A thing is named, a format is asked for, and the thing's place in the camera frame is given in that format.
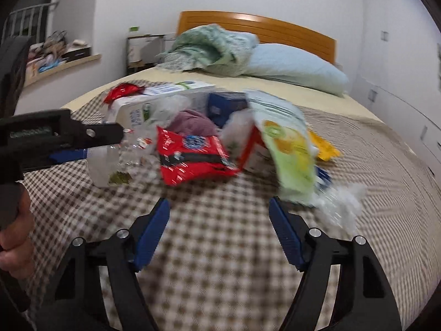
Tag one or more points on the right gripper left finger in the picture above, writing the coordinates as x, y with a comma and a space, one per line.
74, 298

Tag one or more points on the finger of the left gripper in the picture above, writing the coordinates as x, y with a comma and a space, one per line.
95, 135

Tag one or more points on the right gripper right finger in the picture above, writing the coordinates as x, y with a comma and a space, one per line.
364, 298

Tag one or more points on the clear plastic bottle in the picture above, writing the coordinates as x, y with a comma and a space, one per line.
124, 163

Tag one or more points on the clear plastic bag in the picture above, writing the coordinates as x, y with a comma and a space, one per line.
339, 206

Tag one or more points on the red snack bag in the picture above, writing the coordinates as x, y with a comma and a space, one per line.
192, 157

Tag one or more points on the yellow snack bag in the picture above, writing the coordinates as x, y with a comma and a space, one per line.
325, 151

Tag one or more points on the green white snack bag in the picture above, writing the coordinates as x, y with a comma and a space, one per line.
283, 130

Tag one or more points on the person's left hand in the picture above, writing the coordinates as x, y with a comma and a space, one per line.
17, 256

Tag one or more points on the white milk carton box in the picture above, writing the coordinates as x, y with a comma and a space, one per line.
159, 104

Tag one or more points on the red plastic wrapper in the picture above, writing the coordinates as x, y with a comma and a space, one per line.
122, 90

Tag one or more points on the black box on sill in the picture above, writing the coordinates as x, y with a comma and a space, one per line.
76, 53

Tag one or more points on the cluttered window sill shelf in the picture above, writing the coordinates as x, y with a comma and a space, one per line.
44, 59

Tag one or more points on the black metal side rack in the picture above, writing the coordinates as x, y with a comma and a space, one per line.
142, 51

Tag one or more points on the purple rolled towel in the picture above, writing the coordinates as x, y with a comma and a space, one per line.
190, 122

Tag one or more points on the checkered brown bed blanket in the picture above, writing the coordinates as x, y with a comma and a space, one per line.
219, 264

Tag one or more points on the cream mattress sheet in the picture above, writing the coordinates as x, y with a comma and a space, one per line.
298, 95

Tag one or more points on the white crumpled plastic bag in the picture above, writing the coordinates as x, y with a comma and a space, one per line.
236, 132

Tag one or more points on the green floral quilt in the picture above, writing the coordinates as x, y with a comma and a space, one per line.
212, 49

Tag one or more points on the light blue pillow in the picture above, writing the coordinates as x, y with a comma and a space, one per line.
292, 65

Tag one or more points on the orange wooden headboard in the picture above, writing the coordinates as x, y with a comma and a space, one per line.
268, 30

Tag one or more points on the white wardrobe cabinets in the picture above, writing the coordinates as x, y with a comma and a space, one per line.
398, 77

